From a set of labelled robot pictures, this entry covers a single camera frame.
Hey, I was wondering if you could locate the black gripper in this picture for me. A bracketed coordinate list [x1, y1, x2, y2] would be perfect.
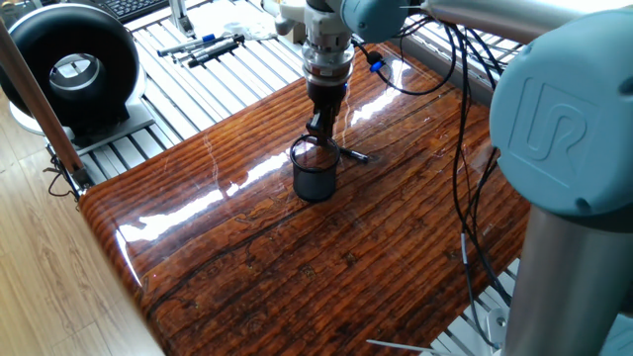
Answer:
[305, 78, 348, 145]

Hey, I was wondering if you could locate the black pen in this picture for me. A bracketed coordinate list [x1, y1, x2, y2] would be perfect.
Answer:
[304, 136, 371, 164]

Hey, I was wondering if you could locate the black mesh pen holder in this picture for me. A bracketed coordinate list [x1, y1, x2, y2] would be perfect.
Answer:
[289, 133, 342, 204]

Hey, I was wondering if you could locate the grey marker black cap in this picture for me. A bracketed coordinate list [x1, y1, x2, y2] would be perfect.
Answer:
[172, 33, 246, 64]

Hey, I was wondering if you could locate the glossy wood grain board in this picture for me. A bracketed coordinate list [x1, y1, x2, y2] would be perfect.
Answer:
[78, 42, 533, 356]

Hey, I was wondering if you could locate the blue capped marker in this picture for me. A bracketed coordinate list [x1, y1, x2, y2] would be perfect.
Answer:
[156, 33, 218, 57]

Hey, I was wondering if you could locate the black keyboard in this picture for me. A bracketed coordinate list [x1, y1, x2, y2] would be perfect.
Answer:
[91, 0, 169, 24]

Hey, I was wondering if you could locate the metal mounting plate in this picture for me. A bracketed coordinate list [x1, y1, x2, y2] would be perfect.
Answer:
[486, 307, 511, 348]

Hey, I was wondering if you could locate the brown wooden pole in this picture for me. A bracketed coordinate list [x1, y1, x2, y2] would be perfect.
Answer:
[0, 19, 93, 188]

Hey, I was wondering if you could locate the metal stand post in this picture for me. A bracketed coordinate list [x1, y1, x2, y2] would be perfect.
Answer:
[167, 0, 197, 39]

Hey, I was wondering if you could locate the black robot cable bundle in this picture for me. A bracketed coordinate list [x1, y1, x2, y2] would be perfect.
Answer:
[353, 19, 515, 347]

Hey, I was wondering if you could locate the black ring device white base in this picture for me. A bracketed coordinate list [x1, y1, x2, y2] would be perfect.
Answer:
[0, 2, 157, 149]

